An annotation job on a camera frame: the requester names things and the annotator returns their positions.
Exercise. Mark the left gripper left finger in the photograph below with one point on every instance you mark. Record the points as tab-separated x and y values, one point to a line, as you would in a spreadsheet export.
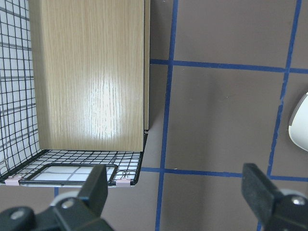
94	191

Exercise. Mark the wire basket with wood board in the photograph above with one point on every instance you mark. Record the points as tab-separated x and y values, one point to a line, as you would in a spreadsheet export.
74	90

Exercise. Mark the white two-slot toaster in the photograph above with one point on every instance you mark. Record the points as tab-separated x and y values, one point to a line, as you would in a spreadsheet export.
298	123

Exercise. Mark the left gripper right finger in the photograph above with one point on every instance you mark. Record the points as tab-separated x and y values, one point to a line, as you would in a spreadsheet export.
259	192

